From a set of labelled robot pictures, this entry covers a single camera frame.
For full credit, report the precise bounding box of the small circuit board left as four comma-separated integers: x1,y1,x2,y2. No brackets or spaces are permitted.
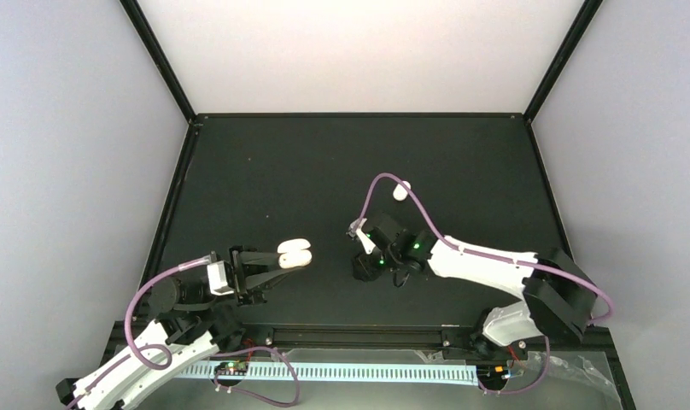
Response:
214,360,249,378

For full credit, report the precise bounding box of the black front rail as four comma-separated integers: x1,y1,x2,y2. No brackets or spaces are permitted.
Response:
243,324,475,349

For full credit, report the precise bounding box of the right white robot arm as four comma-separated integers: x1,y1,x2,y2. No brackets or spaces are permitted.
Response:
348,214,597,358

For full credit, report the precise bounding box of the white perforated cable tray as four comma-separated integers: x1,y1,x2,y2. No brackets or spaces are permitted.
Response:
178,361,478,386

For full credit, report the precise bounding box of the left black frame post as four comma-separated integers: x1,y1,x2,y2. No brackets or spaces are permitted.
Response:
120,0,196,123

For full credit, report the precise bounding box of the small circuit board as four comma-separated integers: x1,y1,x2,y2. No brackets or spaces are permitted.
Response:
477,366,512,379
214,360,249,378

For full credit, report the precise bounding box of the beige square charging case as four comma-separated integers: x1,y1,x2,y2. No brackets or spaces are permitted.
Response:
277,238,313,269

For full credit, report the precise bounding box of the purple cable front right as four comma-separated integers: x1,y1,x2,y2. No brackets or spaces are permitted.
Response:
477,337,551,397

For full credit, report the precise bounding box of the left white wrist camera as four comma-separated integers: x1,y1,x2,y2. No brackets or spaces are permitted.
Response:
207,261,234,296

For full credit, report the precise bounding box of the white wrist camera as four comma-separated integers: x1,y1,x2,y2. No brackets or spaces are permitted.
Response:
347,218,376,255
207,261,234,296

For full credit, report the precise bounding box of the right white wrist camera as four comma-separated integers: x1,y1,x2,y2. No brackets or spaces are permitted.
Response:
347,218,376,255

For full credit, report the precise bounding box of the right black frame post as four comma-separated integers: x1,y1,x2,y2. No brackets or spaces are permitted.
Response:
523,0,603,124

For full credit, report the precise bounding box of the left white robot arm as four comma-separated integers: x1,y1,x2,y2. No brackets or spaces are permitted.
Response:
56,238,313,409

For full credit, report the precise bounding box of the small circuit board right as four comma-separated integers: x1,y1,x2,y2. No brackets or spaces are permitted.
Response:
477,366,512,379

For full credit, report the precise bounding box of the purple cable front left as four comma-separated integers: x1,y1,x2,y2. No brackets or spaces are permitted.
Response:
212,346,301,410

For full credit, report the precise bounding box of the black frame post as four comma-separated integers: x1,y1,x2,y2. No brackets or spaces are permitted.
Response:
523,0,603,124
120,0,196,123

